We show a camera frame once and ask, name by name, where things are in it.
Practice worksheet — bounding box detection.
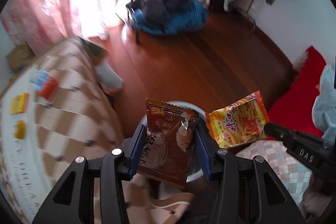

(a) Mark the black clothes rack pole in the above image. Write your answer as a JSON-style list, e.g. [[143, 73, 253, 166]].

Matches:
[[129, 0, 141, 45]]

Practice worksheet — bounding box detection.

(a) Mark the brown paper bag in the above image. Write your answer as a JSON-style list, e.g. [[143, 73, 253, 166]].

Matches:
[[6, 43, 35, 73]]

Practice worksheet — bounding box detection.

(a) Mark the checkered bed sheet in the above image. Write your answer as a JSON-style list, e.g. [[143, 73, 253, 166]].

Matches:
[[237, 140, 311, 205]]

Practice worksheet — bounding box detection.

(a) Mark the yellow small box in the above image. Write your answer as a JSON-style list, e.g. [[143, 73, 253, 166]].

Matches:
[[10, 93, 29, 115]]

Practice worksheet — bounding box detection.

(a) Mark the blue clothes pile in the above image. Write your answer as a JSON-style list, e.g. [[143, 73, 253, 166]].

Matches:
[[133, 0, 209, 36]]

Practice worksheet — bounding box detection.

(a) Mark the red blanket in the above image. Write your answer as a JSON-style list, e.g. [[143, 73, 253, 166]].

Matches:
[[268, 46, 326, 137]]

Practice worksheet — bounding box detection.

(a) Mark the brown snack wrapper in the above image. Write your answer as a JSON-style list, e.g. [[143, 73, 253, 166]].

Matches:
[[136, 97, 200, 189]]

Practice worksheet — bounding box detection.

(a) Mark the orange yellow snack bag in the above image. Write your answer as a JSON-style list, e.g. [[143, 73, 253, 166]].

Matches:
[[206, 91, 269, 148]]

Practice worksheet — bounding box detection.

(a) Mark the blue white orange carton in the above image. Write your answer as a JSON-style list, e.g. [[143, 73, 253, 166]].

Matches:
[[33, 69, 59, 100]]

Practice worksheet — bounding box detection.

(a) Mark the checkered tablecloth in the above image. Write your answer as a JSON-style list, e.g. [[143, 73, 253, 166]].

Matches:
[[1, 38, 123, 223]]

